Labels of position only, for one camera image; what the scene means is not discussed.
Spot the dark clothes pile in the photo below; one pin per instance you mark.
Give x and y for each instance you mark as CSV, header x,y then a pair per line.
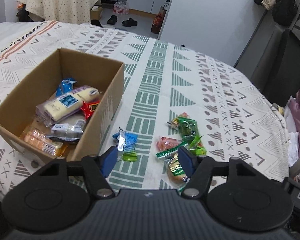
x,y
22,12

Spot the green label pastry packet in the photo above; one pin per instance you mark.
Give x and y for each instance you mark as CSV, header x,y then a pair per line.
x,y
176,170

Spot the small open carton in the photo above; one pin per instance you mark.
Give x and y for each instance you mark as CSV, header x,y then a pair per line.
x,y
96,11

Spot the red snack packet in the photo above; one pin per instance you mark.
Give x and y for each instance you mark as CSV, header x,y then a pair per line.
x,y
90,108

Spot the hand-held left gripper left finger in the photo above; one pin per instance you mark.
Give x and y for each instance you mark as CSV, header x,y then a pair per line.
x,y
108,160

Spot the pink snack packet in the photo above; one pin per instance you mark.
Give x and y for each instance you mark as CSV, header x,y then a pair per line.
x,y
166,142

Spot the white plastic bag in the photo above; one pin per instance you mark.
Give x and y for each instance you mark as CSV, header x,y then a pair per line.
x,y
292,130

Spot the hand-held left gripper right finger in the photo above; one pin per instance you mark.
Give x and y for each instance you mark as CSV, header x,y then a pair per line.
x,y
187,160

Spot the black and white packet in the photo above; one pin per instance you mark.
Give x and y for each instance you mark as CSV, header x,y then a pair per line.
x,y
67,129

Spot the black hanging bag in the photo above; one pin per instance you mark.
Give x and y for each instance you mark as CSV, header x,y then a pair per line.
x,y
286,5

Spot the table with dotted tablecloth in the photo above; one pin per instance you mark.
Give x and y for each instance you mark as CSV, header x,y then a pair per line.
x,y
60,0

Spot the green snack packet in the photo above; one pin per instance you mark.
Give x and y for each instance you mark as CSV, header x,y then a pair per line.
x,y
197,146
186,126

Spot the spray bottle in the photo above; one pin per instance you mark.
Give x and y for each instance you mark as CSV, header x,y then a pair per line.
x,y
168,1

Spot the small light green packet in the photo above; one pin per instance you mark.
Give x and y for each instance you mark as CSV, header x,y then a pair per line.
x,y
128,156

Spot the orange cracker packet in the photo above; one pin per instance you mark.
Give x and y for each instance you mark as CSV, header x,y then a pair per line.
x,y
40,140

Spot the pink pack of water bottles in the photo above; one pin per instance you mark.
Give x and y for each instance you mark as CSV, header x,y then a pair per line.
x,y
121,7

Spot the black shoe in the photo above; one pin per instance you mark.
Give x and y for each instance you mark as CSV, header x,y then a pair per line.
x,y
112,19
130,22

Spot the brown cardboard box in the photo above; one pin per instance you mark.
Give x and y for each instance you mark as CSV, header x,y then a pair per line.
x,y
110,97

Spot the blue candy packet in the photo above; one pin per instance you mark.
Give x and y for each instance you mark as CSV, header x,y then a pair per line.
x,y
126,138

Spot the black chair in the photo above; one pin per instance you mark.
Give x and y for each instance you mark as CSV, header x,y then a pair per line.
x,y
277,65

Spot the blue snack packet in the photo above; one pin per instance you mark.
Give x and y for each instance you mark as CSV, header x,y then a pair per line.
x,y
66,85

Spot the white long snack packet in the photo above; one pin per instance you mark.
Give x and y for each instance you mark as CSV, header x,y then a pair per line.
x,y
62,105

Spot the large dark sauce bottle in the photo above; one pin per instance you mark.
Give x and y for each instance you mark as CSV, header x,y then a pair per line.
x,y
157,22

